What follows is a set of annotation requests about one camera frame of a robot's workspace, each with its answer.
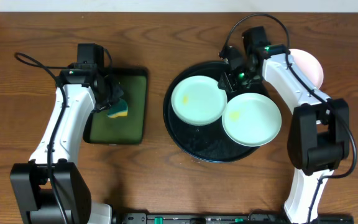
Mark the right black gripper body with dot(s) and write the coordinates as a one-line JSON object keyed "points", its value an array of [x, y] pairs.
{"points": [[233, 78]]}

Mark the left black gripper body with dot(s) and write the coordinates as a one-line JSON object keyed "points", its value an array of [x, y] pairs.
{"points": [[114, 95]]}

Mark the yellow green sponge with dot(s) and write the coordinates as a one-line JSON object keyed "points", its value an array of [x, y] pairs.
{"points": [[119, 109]]}

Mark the mint green plate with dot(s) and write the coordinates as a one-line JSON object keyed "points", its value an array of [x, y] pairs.
{"points": [[251, 119], [198, 101]]}

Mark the white plate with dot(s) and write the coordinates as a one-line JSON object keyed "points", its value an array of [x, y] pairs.
{"points": [[309, 65]]}

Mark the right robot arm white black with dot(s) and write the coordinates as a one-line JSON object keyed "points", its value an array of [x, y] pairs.
{"points": [[319, 137]]}

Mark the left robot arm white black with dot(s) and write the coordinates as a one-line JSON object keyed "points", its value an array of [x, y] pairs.
{"points": [[49, 187]]}

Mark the rectangular black tray green liquid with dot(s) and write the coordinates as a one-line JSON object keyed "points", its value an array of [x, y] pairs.
{"points": [[101, 129]]}

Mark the round black tray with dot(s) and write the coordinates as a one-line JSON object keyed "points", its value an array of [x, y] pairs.
{"points": [[207, 142]]}

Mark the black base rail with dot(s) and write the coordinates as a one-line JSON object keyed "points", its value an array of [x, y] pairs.
{"points": [[143, 218]]}

